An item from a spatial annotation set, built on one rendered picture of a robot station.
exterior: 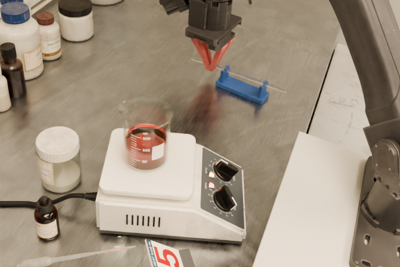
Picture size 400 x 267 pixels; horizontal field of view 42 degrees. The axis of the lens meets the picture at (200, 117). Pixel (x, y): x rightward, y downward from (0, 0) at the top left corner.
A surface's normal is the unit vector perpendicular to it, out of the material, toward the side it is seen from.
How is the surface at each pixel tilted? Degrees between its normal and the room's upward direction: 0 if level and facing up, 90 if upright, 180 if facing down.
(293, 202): 4
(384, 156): 89
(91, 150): 0
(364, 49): 86
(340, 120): 0
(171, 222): 90
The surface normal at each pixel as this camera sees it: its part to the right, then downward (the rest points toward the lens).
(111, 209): -0.03, 0.63
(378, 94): -0.88, 0.05
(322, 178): 0.14, -0.73
